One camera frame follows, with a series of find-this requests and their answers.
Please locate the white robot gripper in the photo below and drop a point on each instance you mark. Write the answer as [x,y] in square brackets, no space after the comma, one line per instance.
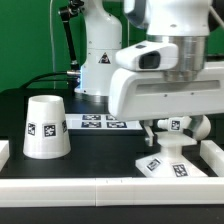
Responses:
[146,95]

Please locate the white lamp base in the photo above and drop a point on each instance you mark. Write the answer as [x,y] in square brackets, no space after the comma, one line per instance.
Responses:
[169,162]

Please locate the white lamp bulb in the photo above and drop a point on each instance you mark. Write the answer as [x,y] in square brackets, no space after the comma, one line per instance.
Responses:
[199,126]

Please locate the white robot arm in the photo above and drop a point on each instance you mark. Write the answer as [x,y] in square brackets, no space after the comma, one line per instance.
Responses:
[166,76]

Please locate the white lamp shade cone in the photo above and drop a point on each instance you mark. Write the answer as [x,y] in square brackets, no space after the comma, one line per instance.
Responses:
[46,132]

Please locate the white marker sheet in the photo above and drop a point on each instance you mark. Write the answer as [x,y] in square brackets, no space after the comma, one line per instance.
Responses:
[99,122]

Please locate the white right fence wall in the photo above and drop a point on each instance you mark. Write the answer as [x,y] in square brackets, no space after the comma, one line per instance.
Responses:
[213,155]

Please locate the white fence wall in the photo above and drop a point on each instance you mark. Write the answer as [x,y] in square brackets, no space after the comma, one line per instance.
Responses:
[213,155]
[110,191]
[4,153]

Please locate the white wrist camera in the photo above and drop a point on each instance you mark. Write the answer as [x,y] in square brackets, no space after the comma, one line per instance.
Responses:
[148,56]

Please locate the white front fence wall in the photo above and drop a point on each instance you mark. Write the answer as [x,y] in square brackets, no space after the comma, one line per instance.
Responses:
[110,191]

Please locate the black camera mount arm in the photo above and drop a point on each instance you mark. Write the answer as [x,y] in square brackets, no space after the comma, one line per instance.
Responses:
[66,13]

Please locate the white left fence wall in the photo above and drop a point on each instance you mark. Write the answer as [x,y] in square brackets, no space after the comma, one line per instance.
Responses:
[4,153]

